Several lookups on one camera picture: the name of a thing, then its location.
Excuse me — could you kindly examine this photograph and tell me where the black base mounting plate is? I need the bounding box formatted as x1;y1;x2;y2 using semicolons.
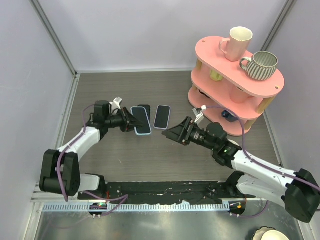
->
92;181;254;205

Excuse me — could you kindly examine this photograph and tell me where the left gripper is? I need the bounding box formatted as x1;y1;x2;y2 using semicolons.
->
105;107;145;133

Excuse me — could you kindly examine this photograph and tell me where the white bowl on table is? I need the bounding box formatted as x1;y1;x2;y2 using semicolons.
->
229;139;242;150

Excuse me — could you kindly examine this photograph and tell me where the pink tall mug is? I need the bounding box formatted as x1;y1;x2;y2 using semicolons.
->
218;26;253;62

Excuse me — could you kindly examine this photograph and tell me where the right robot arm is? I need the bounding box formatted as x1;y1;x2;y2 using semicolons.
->
162;117;320;223

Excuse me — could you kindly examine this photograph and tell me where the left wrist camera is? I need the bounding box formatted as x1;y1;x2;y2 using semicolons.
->
109;97;123;115

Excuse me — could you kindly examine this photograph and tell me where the dark blue phone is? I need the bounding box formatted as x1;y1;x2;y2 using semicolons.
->
131;107;151;135

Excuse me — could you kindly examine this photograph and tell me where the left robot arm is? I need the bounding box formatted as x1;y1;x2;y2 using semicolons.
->
39;97;143;201

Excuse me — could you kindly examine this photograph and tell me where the light blue phone case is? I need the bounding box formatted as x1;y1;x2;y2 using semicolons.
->
130;106;153;136

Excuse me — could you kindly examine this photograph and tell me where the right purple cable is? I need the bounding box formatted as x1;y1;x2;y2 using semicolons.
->
204;104;320;220

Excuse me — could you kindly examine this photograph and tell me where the grey striped mug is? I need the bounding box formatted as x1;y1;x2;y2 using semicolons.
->
239;51;278;81

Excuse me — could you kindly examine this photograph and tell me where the lavender phone case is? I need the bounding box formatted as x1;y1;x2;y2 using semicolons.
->
152;104;172;130

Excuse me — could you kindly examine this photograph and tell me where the yellow cup on shelf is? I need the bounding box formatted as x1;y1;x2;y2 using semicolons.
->
209;69;223;82

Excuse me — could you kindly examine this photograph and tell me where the pink cup middle shelf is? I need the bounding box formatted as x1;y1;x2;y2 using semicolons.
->
230;85;250;104

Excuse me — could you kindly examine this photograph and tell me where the pink three-tier shelf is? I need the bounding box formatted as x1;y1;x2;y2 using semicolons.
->
188;36;285;137

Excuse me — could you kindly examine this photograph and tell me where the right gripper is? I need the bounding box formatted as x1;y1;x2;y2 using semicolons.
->
162;116;217;151

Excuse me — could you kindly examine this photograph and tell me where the aluminium rail with slots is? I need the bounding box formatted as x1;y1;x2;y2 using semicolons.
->
42;201;230;213

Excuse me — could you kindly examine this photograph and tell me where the blue object bottom shelf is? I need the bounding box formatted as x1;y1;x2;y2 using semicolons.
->
221;110;238;123

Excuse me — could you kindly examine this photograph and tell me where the cream bowl bottom corner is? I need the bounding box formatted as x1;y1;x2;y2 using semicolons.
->
251;226;289;240

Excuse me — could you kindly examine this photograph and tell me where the black phone case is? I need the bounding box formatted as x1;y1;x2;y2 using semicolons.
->
138;104;151;121

